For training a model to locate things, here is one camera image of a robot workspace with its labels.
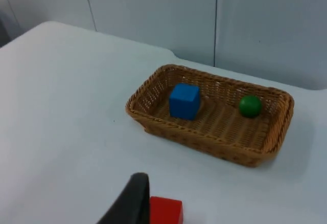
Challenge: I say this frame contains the red cube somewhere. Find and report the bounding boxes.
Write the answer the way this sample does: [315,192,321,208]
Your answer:
[149,196,184,224]

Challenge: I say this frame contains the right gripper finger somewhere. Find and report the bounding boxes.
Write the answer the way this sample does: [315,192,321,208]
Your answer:
[97,172,151,224]

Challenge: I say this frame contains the blue cube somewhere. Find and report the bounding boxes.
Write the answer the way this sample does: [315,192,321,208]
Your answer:
[169,82,200,121]

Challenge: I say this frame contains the pale brown wicker basket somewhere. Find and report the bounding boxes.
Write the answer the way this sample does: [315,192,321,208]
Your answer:
[125,64,295,169]

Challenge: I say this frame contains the green ball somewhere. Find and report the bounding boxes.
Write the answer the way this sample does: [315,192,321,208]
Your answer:
[239,95,263,119]

